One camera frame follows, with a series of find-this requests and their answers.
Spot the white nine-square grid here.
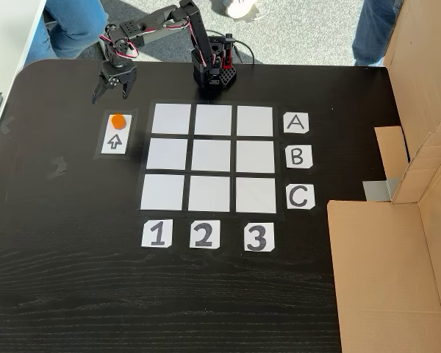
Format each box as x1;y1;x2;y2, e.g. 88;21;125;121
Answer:
139;102;279;215

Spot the white arrow paper sheet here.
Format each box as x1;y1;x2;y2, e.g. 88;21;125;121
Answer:
100;113;134;156

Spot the seated person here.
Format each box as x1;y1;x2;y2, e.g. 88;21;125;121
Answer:
24;0;110;69

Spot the transparent tape patch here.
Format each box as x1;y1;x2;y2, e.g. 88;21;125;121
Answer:
0;115;18;135
46;156;69;181

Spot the white table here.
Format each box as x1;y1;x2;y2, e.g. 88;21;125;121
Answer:
0;0;47;159

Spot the person's foot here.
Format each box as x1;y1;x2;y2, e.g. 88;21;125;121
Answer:
222;0;259;20

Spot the paper sheet number 1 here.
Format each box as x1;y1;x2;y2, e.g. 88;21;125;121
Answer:
140;218;173;249

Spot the paper sheet number 2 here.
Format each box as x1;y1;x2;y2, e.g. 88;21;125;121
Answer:
189;220;222;250

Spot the paper sheet letter A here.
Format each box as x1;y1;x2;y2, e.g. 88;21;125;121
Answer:
282;112;311;135

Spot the paper sheet letter B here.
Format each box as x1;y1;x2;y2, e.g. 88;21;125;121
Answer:
284;144;315;170

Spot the paper sheet number 3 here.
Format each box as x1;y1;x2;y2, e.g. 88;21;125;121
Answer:
243;221;276;253

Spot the paper sheet letter C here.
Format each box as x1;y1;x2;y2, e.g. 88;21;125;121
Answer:
286;183;316;210

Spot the standing person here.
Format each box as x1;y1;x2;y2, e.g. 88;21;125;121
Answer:
351;0;405;68

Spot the brown cardboard box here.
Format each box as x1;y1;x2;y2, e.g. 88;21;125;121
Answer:
373;0;441;182
326;132;441;353

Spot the black cable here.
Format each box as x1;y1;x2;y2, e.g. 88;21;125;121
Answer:
232;40;257;66

